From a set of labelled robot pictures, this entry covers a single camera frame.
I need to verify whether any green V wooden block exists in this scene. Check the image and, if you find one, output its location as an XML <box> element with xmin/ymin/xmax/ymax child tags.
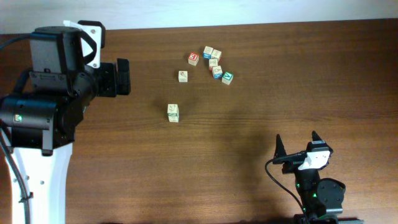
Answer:
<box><xmin>221</xmin><ymin>72</ymin><xmax>234</xmax><ymax>85</ymax></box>

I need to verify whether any blue L wooden block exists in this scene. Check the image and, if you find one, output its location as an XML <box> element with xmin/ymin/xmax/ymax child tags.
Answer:
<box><xmin>203</xmin><ymin>46</ymin><xmax>214</xmax><ymax>59</ymax></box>

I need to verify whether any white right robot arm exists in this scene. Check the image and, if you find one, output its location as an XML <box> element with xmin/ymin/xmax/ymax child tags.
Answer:
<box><xmin>265</xmin><ymin>131</ymin><xmax>364</xmax><ymax>224</ymax></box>

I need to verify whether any yellow number eleven block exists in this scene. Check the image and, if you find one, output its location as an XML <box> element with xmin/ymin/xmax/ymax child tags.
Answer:
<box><xmin>169</xmin><ymin>116</ymin><xmax>179</xmax><ymax>123</ymax></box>

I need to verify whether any letter I wooden block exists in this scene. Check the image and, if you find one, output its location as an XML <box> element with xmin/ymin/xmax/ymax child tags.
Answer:
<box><xmin>211</xmin><ymin>49</ymin><xmax>222</xmax><ymax>60</ymax></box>

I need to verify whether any blue ice cream block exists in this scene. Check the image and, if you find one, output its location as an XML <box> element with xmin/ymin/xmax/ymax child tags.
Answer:
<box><xmin>211</xmin><ymin>66</ymin><xmax>223</xmax><ymax>79</ymax></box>

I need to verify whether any letter Y wooden block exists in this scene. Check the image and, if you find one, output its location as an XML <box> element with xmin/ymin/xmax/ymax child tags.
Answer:
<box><xmin>208</xmin><ymin>58</ymin><xmax>218</xmax><ymax>71</ymax></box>

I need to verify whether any red number three block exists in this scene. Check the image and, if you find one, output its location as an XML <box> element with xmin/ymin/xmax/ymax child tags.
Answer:
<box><xmin>188</xmin><ymin>52</ymin><xmax>199</xmax><ymax>66</ymax></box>

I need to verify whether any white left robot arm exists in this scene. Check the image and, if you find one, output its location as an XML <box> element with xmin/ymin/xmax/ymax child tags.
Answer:
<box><xmin>1</xmin><ymin>21</ymin><xmax>131</xmax><ymax>223</ymax></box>

